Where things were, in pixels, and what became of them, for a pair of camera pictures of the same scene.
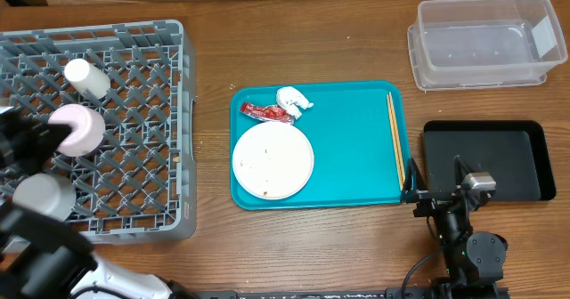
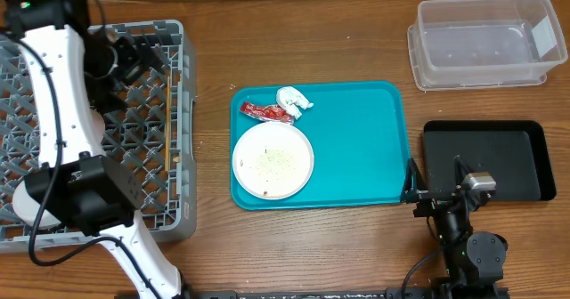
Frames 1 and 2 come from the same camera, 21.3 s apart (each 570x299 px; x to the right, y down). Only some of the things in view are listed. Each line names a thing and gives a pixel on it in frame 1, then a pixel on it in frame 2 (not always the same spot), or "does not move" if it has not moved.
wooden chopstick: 395,143 → 167,124
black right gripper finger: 415,181 does not move
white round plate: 272,160 does not move
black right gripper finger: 460,169 does not move
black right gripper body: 440,198 does not move
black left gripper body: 23,141 → 134,55
